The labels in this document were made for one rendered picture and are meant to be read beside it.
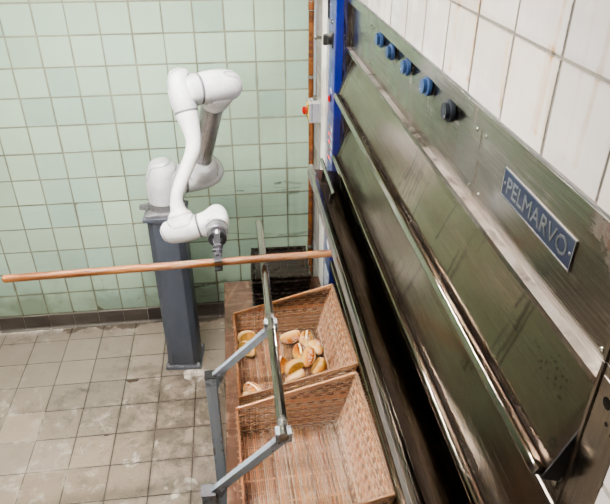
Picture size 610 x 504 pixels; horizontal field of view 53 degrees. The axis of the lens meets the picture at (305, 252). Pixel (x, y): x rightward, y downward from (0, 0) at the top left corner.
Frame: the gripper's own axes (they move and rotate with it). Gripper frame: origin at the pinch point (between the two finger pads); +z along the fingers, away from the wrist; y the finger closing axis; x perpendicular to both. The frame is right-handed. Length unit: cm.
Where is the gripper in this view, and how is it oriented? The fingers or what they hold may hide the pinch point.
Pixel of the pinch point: (218, 261)
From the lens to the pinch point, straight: 234.9
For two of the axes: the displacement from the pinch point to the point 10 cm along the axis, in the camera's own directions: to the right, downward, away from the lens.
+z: 1.4, 5.2, -8.4
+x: -9.9, 0.7, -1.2
